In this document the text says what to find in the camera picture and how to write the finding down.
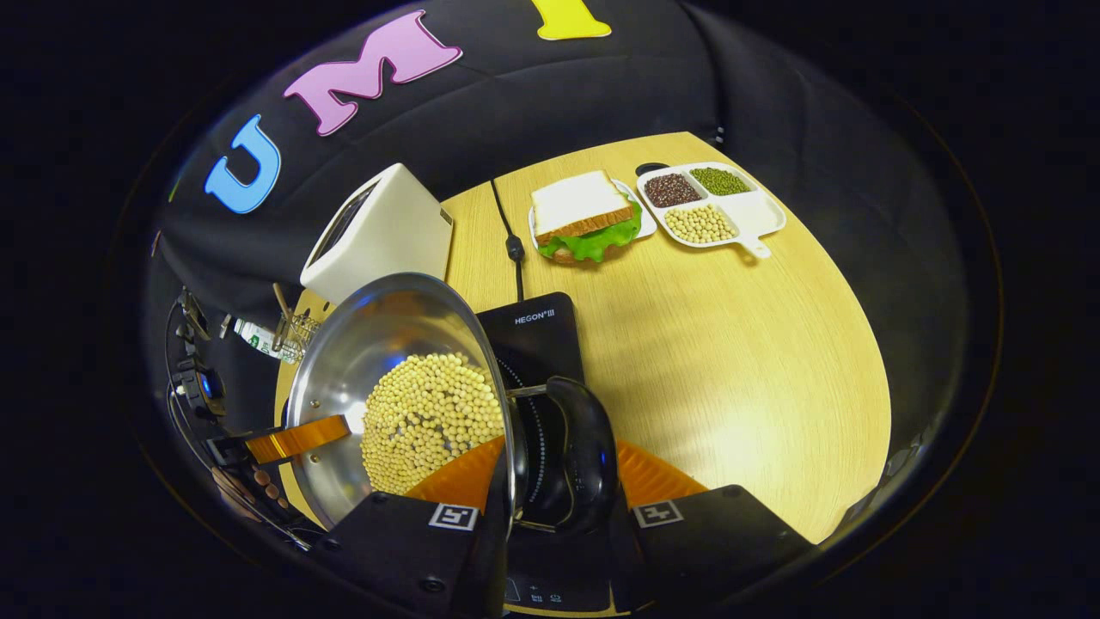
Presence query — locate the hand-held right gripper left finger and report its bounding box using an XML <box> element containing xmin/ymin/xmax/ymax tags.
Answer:
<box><xmin>314</xmin><ymin>434</ymin><xmax>516</xmax><ymax>619</ymax></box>

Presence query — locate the black power cable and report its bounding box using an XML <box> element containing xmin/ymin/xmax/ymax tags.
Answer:
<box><xmin>490</xmin><ymin>178</ymin><xmax>527</xmax><ymax>302</ymax></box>

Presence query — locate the sandwich with lettuce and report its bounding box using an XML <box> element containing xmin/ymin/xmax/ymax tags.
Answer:
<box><xmin>530</xmin><ymin>169</ymin><xmax>644</xmax><ymax>264</ymax></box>

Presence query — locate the wire mesh utensil holder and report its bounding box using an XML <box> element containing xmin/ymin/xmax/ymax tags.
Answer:
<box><xmin>273</xmin><ymin>309</ymin><xmax>323</xmax><ymax>366</ymax></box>

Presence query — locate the white toaster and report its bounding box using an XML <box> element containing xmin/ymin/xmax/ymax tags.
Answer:
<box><xmin>299</xmin><ymin>163</ymin><xmax>455</xmax><ymax>306</ymax></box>

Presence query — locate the white sandwich plate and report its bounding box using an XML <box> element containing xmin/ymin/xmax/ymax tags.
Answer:
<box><xmin>526</xmin><ymin>178</ymin><xmax>658</xmax><ymax>255</ymax></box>

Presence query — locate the black induction cooktop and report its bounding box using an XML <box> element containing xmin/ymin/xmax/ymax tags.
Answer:
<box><xmin>475</xmin><ymin>291</ymin><xmax>637</xmax><ymax>616</ymax></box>

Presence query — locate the black backdrop cloth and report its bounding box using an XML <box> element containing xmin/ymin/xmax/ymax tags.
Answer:
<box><xmin>142</xmin><ymin>0</ymin><xmax>976</xmax><ymax>517</ymax></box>

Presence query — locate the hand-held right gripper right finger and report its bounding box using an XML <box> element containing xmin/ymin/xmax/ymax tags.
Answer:
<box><xmin>606</xmin><ymin>440</ymin><xmax>817</xmax><ymax>618</ymax></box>

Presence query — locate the pile of yellow soybeans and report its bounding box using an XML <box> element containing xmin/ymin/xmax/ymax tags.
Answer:
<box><xmin>359</xmin><ymin>351</ymin><xmax>508</xmax><ymax>497</ymax></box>

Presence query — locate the white divided bean tray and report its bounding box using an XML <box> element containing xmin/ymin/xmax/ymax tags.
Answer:
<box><xmin>636</xmin><ymin>162</ymin><xmax>787</xmax><ymax>260</ymax></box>

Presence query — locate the stainless steel pot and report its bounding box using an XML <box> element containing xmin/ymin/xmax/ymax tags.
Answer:
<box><xmin>284</xmin><ymin>273</ymin><xmax>620</xmax><ymax>538</ymax></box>

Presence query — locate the small white drink bottle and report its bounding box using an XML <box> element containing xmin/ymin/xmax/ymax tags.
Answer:
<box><xmin>219</xmin><ymin>314</ymin><xmax>289</xmax><ymax>360</ymax></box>

